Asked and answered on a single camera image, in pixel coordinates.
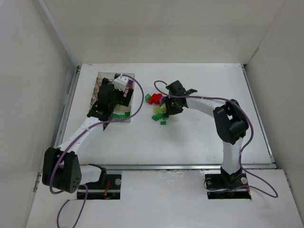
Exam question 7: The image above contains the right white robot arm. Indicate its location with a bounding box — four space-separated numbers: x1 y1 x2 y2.
165 80 249 183

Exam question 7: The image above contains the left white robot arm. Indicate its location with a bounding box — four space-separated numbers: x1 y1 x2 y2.
42 74 134 193

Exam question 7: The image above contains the lime lego pile block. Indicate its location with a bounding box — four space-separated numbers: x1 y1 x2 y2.
153 104 166 114

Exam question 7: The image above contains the clear compartment organizer tray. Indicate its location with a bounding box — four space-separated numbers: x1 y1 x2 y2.
89 72 134 115

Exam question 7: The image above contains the dark green flat lego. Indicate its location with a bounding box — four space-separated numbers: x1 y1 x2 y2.
113 114 126 119

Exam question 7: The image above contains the large red lego block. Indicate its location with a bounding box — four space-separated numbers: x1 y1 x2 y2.
148 94 163 105

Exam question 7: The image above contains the green lego left of pile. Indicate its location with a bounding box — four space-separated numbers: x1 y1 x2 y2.
145 94 151 103

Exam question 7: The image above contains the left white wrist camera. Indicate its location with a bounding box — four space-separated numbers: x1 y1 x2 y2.
112 74 129 92

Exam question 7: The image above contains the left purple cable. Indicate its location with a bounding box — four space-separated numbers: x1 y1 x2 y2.
49 74 144 228

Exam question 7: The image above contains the aluminium rail front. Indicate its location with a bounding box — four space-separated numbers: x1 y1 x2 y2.
104 164 276 171

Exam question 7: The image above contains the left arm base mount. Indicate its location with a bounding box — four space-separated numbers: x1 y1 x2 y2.
86 174 122 200

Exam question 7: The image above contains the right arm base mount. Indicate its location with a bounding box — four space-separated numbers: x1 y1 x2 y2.
204 173 251 200

